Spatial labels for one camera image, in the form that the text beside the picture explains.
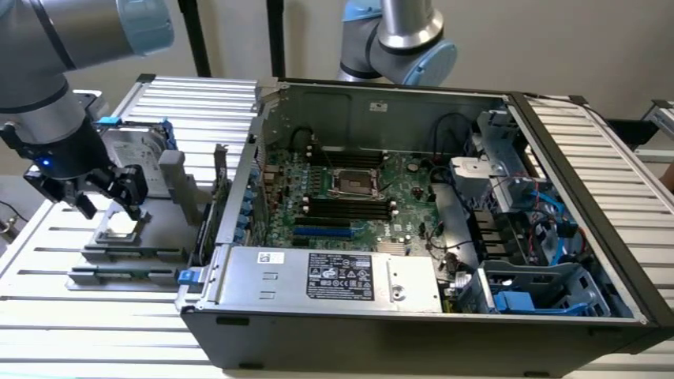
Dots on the grey-blue disk bay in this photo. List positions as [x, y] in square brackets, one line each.
[532, 284]

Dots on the blue expansion slot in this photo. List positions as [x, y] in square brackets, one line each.
[322, 233]

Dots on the black expansion slot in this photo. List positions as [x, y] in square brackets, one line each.
[321, 222]

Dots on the hard disk with blue rails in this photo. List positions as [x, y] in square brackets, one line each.
[137, 158]

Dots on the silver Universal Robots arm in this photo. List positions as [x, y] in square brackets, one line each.
[47, 59]

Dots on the grey parts rack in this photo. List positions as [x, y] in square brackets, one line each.
[158, 237]

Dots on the small silver heatsink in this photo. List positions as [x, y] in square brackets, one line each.
[393, 247]

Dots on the black fan shroud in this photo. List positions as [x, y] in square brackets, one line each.
[497, 233]

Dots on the blue case latch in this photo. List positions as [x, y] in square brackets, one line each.
[192, 276]

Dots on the black RAM slot bank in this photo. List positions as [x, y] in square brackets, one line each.
[348, 158]
[350, 208]

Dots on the grey metal drive cage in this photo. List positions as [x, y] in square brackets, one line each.
[501, 158]

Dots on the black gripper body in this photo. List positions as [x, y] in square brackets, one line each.
[71, 152]

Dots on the graphics card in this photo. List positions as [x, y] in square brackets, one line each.
[221, 185]

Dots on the black stand pole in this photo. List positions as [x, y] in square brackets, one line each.
[277, 35]
[198, 35]

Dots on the green RAM stick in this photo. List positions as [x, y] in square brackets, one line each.
[142, 272]

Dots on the CPU socket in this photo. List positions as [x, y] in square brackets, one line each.
[354, 182]

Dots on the green motherboard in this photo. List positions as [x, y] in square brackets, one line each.
[410, 221]

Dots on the silver square CPU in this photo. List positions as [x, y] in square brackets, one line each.
[121, 231]

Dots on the silver power supply unit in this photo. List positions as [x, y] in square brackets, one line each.
[296, 280]

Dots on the black open PC case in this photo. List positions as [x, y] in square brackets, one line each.
[369, 339]

